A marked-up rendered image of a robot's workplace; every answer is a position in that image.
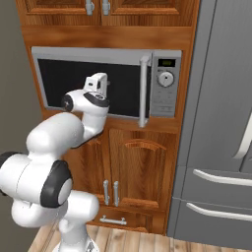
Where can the black glass microwave door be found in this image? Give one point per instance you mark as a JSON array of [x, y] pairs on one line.
[[124, 88]]

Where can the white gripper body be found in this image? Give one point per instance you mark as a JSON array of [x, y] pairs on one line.
[[102, 82]]

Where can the wooden cabinet frame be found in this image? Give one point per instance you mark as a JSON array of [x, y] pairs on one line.
[[108, 36]]

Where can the grey fridge door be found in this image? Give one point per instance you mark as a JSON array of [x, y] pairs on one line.
[[220, 72]]

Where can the grey fridge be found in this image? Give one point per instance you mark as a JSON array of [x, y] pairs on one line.
[[216, 82]]

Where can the wooden cupboard door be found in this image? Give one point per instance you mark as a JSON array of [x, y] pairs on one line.
[[95, 164], [147, 13], [144, 164], [55, 13]]

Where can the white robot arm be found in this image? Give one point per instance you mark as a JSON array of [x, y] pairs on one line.
[[52, 138]]

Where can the grey fridge drawer front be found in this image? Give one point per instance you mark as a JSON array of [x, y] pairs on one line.
[[210, 231], [210, 193]]

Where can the wooden lower cupboard door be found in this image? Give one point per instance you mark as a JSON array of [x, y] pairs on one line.
[[144, 164], [95, 164]]

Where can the silver microwave oven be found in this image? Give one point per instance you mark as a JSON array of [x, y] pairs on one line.
[[165, 98]]

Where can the wooden drawer front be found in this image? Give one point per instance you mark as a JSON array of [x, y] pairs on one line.
[[141, 220]]

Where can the wooden upper cupboard door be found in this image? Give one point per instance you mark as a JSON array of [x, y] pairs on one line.
[[55, 13], [147, 13]]

